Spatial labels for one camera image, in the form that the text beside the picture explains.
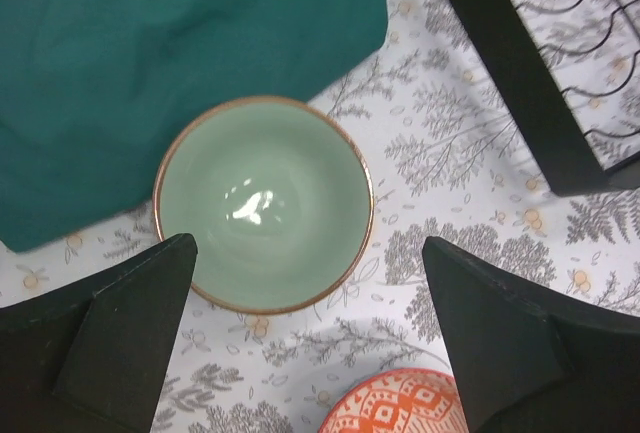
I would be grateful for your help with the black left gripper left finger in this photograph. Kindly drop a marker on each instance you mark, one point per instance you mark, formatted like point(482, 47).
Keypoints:
point(92, 356)

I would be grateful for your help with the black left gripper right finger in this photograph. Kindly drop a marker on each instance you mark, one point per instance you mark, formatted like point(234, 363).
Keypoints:
point(527, 358)

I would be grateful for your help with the orange geometric patterned bowl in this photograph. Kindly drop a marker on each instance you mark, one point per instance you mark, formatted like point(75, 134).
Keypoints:
point(405, 400)

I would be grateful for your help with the pale green ceramic bowl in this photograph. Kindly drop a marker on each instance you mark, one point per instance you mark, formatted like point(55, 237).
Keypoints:
point(278, 198)

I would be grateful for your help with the dark green folded cloth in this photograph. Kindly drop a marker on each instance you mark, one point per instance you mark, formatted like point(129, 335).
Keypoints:
point(93, 92)

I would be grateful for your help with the black wire dish rack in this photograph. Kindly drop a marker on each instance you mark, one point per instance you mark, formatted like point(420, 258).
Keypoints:
point(536, 104)

